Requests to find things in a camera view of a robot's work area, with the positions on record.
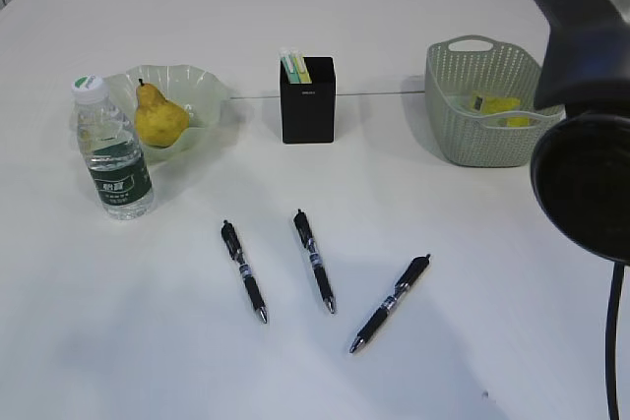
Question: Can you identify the yellow pear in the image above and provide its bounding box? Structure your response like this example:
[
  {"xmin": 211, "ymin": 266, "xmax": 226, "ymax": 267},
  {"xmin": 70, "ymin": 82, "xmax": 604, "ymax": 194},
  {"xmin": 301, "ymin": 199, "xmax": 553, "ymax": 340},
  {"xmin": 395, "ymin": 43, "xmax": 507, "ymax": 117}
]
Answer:
[{"xmin": 134, "ymin": 78, "xmax": 190, "ymax": 148}]

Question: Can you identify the yellow waste paper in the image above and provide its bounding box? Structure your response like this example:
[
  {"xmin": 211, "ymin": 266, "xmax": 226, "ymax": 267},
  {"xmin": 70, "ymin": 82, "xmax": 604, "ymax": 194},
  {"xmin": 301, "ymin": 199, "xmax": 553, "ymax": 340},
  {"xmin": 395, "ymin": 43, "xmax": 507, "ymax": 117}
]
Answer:
[{"xmin": 467, "ymin": 92, "xmax": 539, "ymax": 128}]

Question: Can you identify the black pen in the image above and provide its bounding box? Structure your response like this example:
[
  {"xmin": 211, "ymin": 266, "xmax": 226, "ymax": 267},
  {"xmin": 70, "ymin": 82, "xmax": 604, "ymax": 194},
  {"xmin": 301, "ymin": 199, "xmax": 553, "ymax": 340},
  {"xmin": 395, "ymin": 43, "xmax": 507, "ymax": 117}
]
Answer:
[
  {"xmin": 293, "ymin": 209, "xmax": 337, "ymax": 314},
  {"xmin": 348, "ymin": 254, "xmax": 431, "ymax": 354},
  {"xmin": 220, "ymin": 220, "xmax": 269, "ymax": 325}
]

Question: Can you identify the clear water bottle green label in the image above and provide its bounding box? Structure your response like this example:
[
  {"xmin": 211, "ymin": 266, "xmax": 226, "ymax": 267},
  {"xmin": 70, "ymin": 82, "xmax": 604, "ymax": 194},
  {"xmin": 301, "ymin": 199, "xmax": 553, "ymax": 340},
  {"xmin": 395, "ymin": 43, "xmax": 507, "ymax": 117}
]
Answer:
[{"xmin": 72, "ymin": 75, "xmax": 154, "ymax": 220}]

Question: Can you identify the green wavy glass plate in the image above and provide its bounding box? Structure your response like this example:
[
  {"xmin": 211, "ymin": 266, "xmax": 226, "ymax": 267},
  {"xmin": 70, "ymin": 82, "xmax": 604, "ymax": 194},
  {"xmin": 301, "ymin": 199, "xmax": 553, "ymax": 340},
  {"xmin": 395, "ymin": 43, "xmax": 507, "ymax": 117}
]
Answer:
[{"xmin": 103, "ymin": 65, "xmax": 229, "ymax": 165}]

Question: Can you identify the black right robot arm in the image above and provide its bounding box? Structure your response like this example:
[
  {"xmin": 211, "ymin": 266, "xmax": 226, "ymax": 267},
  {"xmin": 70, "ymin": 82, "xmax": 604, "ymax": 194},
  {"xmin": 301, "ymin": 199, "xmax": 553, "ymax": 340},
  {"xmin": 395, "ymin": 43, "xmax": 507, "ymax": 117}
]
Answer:
[{"xmin": 530, "ymin": 0, "xmax": 629, "ymax": 419}]

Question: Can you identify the black square pen holder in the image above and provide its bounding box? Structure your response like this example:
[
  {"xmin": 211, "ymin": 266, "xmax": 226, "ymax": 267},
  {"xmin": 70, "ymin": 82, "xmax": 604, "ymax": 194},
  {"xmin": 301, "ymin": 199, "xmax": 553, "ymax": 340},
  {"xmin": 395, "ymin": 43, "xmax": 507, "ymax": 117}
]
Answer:
[{"xmin": 280, "ymin": 57, "xmax": 336, "ymax": 145}]

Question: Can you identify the teal utility knife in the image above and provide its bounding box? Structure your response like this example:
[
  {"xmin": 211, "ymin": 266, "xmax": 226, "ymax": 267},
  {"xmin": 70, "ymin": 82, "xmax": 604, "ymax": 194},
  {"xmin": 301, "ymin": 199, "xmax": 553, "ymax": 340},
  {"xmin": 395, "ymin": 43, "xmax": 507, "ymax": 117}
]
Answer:
[{"xmin": 280, "ymin": 48, "xmax": 300, "ymax": 84}]

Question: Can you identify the yellow utility knife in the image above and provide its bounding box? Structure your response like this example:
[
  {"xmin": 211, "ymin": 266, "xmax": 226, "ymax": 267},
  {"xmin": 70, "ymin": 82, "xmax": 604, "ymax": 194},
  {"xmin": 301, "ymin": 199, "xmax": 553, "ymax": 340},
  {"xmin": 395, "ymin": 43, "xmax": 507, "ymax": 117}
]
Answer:
[{"xmin": 290, "ymin": 48, "xmax": 312, "ymax": 84}]

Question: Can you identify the green plastic woven basket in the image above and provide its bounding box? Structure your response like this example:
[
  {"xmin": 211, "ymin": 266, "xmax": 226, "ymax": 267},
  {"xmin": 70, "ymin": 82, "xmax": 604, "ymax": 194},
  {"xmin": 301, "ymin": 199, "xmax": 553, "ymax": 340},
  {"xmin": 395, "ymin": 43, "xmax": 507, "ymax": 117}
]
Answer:
[{"xmin": 424, "ymin": 35, "xmax": 564, "ymax": 167}]

